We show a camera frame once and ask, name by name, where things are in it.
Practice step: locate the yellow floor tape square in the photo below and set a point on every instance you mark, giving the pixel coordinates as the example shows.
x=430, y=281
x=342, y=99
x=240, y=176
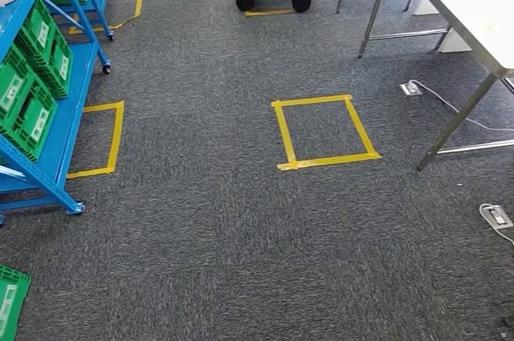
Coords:
x=325, y=160

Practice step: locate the white top metal table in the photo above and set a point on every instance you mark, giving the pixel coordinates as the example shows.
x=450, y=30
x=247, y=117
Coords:
x=474, y=9

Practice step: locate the silver floor socket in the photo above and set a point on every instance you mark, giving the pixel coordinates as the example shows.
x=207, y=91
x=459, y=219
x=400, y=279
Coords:
x=410, y=89
x=497, y=217

